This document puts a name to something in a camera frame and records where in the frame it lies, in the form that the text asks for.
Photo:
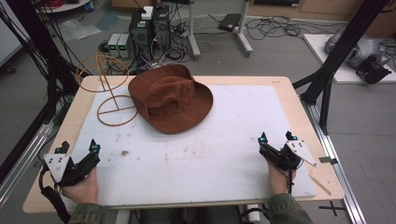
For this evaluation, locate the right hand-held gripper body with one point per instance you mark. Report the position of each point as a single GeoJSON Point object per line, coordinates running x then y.
{"type": "Point", "coordinates": [286, 155]}

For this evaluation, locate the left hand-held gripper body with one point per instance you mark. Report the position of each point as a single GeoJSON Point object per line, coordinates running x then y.
{"type": "Point", "coordinates": [67, 169]}

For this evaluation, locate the brown brimmed hat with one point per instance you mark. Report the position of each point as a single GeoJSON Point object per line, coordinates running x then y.
{"type": "Point", "coordinates": [169, 99]}

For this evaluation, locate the person's left hand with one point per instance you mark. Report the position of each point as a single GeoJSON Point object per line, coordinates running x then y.
{"type": "Point", "coordinates": [82, 188]}

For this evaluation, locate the person's right hand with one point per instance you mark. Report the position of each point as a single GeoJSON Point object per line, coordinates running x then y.
{"type": "Point", "coordinates": [278, 180]}

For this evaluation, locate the grey tape piece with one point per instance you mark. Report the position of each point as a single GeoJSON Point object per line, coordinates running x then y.
{"type": "Point", "coordinates": [327, 160]}

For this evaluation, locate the thin wooden stick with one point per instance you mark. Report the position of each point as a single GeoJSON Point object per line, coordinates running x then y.
{"type": "Point", "coordinates": [320, 185]}

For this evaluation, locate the white foam mat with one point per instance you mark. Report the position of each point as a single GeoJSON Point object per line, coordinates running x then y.
{"type": "Point", "coordinates": [218, 161]}

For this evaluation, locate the white roll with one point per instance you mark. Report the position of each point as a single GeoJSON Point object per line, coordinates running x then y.
{"type": "Point", "coordinates": [253, 213]}

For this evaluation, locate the white floor board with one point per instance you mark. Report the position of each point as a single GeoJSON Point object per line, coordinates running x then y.
{"type": "Point", "coordinates": [317, 53]}

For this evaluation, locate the grey bench power supply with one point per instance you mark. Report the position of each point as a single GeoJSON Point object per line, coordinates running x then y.
{"type": "Point", "coordinates": [125, 46]}
{"type": "Point", "coordinates": [113, 45]}

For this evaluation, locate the black device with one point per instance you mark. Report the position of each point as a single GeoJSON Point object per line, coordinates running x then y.
{"type": "Point", "coordinates": [372, 71]}

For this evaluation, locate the white stand leg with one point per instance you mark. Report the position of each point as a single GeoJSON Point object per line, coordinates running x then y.
{"type": "Point", "coordinates": [193, 34]}
{"type": "Point", "coordinates": [243, 34]}

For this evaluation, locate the grey robot shell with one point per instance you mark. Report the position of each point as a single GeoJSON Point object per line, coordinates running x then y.
{"type": "Point", "coordinates": [361, 49]}

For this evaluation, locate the clear plastic sheet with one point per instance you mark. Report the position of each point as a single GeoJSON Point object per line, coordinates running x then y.
{"type": "Point", "coordinates": [77, 29]}

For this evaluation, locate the black computer tower green label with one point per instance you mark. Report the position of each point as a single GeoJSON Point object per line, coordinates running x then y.
{"type": "Point", "coordinates": [140, 35]}

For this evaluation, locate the black flat box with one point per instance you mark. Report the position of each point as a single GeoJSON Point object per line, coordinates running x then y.
{"type": "Point", "coordinates": [229, 21]}

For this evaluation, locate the round white table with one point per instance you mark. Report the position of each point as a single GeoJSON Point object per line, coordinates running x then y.
{"type": "Point", "coordinates": [65, 6]}

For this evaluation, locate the white box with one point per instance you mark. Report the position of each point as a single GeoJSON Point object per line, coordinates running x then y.
{"type": "Point", "coordinates": [147, 12]}

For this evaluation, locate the aluminium rail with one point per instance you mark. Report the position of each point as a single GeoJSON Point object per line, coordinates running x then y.
{"type": "Point", "coordinates": [336, 161]}
{"type": "Point", "coordinates": [21, 168]}

